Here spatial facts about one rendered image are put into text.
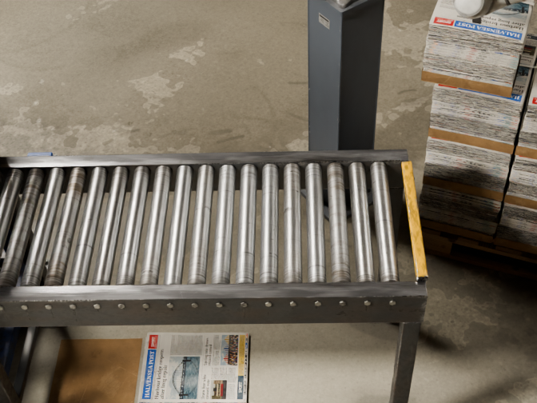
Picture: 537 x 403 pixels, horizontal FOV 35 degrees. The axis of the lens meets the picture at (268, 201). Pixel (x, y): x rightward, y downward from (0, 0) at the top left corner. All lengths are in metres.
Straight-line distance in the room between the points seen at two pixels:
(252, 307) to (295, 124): 1.73
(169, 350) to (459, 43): 1.46
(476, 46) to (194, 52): 1.97
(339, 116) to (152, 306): 1.15
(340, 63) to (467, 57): 0.46
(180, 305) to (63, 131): 1.87
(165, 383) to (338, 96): 1.17
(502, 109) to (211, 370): 1.33
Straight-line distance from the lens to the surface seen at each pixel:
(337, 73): 2.98
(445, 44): 2.70
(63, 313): 2.37
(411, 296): 2.25
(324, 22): 2.93
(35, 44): 4.57
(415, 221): 2.39
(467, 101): 2.82
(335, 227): 2.39
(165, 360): 3.10
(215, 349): 3.09
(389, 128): 3.86
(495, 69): 2.73
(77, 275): 2.36
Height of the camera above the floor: 2.60
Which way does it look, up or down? 47 degrees down
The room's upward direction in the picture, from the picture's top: 3 degrees counter-clockwise
